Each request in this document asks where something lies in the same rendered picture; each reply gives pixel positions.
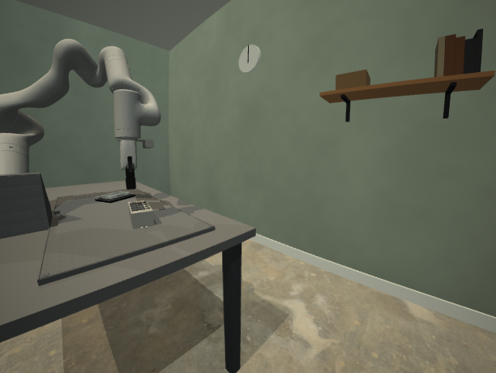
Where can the beige operator panel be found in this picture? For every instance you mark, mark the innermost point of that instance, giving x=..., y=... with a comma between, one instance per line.
x=141, y=214

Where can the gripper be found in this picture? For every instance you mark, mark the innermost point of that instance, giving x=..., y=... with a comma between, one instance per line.
x=128, y=149

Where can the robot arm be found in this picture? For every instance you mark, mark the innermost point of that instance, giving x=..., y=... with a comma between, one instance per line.
x=130, y=109

